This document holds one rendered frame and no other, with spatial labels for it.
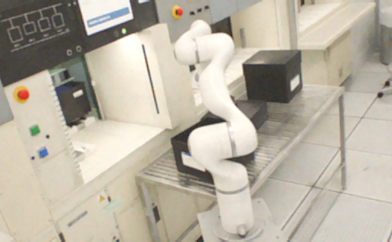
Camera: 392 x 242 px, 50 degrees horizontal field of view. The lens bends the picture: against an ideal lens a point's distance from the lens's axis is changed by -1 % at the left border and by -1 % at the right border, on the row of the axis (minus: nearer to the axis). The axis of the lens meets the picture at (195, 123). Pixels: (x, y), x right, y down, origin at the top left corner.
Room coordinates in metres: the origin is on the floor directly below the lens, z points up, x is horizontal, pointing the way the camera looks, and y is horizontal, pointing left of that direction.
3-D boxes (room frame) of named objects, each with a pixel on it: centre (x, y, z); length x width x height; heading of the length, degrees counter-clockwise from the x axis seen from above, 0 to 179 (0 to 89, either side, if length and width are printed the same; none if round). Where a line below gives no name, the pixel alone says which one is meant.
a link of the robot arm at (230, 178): (1.28, -0.06, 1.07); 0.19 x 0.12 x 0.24; 90
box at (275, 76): (2.51, -0.54, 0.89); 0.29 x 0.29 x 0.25; 54
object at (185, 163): (1.77, -0.06, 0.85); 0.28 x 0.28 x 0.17; 42
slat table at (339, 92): (2.11, -0.31, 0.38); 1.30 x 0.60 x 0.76; 140
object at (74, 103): (2.33, 0.73, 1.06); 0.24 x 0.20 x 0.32; 140
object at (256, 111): (2.15, -0.23, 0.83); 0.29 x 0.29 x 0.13; 57
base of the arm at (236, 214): (1.28, -0.09, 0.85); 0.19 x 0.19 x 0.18
